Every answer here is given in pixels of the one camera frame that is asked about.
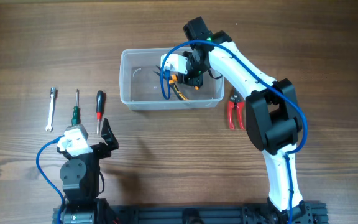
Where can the black red handled screwdriver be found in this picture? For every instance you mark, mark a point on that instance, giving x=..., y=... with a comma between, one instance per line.
x=100, y=101

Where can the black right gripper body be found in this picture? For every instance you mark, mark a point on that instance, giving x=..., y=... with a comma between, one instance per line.
x=194, y=71

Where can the silver flex socket wrench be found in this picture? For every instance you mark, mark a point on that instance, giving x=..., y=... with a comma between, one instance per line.
x=53, y=93

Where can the clear plastic storage container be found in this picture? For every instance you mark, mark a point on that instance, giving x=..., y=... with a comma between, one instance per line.
x=140, y=85

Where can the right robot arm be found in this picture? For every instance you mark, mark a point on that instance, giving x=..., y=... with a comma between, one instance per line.
x=275, y=124

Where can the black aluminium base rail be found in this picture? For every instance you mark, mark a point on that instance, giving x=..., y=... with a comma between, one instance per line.
x=246, y=214

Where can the orange black needle nose pliers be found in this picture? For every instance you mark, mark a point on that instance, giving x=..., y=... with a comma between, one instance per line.
x=173, y=86

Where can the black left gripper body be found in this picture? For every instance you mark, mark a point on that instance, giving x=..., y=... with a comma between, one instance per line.
x=100, y=151

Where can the green handled screwdriver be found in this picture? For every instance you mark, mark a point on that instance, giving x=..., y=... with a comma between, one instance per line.
x=76, y=111

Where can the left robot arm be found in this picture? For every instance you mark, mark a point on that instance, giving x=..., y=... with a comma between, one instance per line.
x=81, y=176

